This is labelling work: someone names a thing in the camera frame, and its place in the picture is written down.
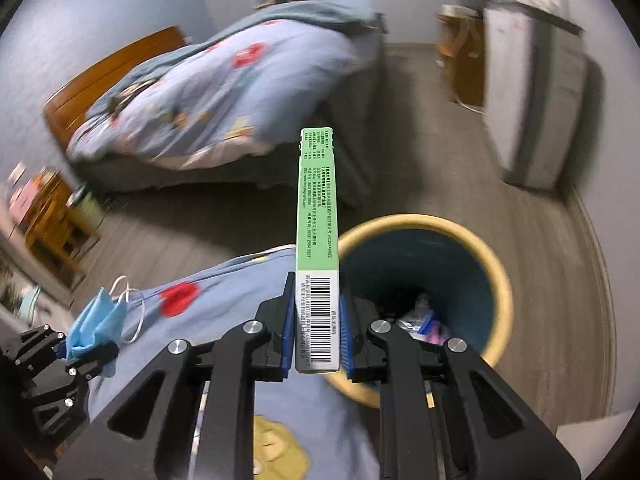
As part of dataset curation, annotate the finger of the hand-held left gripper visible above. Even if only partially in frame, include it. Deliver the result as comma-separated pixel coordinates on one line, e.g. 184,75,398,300
0,325,69,392
30,341,120,437

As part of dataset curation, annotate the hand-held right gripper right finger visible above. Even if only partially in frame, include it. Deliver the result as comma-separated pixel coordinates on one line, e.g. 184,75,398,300
340,292,582,480

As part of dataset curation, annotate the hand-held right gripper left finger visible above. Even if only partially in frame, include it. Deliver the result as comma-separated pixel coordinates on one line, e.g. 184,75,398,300
52,272,297,480

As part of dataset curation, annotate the blue face mask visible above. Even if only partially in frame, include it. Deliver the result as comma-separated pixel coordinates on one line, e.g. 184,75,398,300
65,275,146,363

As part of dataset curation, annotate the blue and white snack packet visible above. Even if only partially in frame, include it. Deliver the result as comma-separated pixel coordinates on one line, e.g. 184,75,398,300
397,310,441,342

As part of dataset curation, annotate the green and white medicine box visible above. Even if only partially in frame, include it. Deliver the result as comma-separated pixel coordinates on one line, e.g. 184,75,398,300
294,126,343,374

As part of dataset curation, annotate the yellow-rimmed teal trash bin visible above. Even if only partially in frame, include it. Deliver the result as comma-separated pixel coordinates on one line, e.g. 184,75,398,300
320,215,514,408

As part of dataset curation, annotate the blue cartoon printed blanket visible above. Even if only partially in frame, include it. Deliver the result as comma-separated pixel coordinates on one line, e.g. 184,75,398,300
87,244,386,480

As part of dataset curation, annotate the wooden bedside table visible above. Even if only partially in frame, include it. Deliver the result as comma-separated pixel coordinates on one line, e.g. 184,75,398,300
22,170,101,286

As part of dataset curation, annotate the pink box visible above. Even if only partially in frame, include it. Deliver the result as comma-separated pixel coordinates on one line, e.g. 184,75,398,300
10,180,37,221

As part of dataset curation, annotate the green and white jar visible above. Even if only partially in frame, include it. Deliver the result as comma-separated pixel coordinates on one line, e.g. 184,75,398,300
66,185,103,228

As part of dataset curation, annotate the wooden bed with grey skirt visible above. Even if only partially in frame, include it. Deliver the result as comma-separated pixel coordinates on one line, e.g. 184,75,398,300
44,10,388,211

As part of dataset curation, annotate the blue printed duvet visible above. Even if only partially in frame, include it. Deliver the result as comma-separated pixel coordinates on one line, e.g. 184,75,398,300
66,0,381,171

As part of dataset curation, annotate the brown wooden cabinet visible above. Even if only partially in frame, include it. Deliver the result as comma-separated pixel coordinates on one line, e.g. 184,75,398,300
436,5,487,108

